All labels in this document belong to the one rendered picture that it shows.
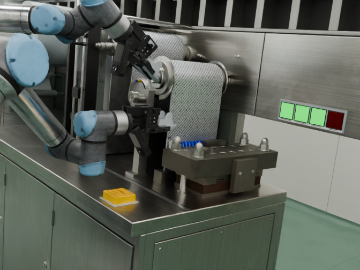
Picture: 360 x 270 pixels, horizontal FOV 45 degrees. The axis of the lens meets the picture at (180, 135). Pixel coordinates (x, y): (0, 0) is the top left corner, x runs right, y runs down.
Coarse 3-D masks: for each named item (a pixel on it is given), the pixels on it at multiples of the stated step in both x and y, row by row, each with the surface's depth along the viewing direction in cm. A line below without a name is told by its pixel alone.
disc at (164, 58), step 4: (160, 56) 149; (164, 56) 147; (156, 60) 150; (160, 60) 149; (164, 60) 147; (168, 60) 145; (168, 64) 145; (172, 64) 144; (172, 68) 144; (172, 72) 144; (172, 76) 144; (172, 80) 144; (148, 84) 154; (172, 84) 144; (168, 88) 146; (172, 88) 145; (168, 92) 146; (156, 96) 151; (160, 96) 149; (164, 96) 148
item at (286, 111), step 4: (284, 104) 149; (288, 104) 148; (292, 104) 147; (284, 108) 149; (288, 108) 148; (292, 108) 147; (280, 112) 151; (284, 112) 149; (288, 112) 148; (292, 112) 147; (280, 116) 151; (284, 116) 149; (288, 116) 148
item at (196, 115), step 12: (180, 96) 148; (192, 96) 152; (204, 96) 155; (216, 96) 159; (180, 108) 149; (192, 108) 153; (204, 108) 157; (216, 108) 161; (180, 120) 150; (192, 120) 154; (204, 120) 158; (216, 120) 162; (168, 132) 148; (180, 132) 151; (192, 132) 155; (204, 132) 159; (216, 132) 163; (168, 144) 149
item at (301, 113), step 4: (296, 108) 146; (300, 108) 145; (304, 108) 143; (308, 108) 142; (296, 112) 146; (300, 112) 145; (304, 112) 143; (308, 112) 142; (296, 116) 146; (300, 116) 145; (304, 116) 143; (296, 120) 146; (300, 120) 145; (304, 120) 143
